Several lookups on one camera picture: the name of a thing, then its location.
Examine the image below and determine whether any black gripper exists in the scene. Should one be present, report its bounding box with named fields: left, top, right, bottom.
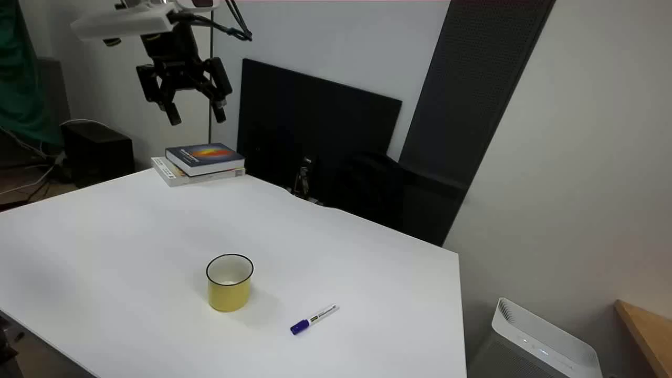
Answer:
left=134, top=19, right=235, bottom=128

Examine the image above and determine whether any blue capped white marker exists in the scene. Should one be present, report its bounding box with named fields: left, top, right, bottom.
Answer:
left=287, top=302, right=341, bottom=338

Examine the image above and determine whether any yellow enamel cup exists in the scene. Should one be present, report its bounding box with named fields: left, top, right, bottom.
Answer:
left=203, top=251, right=255, bottom=314

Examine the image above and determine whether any blue cover book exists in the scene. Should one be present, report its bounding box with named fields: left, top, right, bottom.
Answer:
left=163, top=140, right=247, bottom=179

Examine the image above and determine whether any white book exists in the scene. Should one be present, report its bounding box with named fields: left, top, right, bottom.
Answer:
left=149, top=155, right=247, bottom=189

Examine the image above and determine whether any black speaker box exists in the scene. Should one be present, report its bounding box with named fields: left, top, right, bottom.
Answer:
left=59, top=120, right=139, bottom=189

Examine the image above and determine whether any black flat monitor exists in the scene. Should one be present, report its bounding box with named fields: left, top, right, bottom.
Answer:
left=235, top=57, right=404, bottom=206

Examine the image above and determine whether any small metallic stand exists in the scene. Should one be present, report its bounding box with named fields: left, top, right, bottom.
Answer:
left=292, top=155, right=319, bottom=203

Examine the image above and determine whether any green curtain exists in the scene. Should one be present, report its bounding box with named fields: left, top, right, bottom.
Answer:
left=0, top=0, right=67, bottom=153

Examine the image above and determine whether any wooden side table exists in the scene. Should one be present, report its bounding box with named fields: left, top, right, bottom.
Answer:
left=612, top=297, right=672, bottom=378

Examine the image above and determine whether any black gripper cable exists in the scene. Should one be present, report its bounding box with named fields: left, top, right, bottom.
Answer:
left=172, top=0, right=254, bottom=43

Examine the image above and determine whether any dark grey wall panel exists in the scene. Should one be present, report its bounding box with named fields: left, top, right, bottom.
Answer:
left=397, top=0, right=558, bottom=192

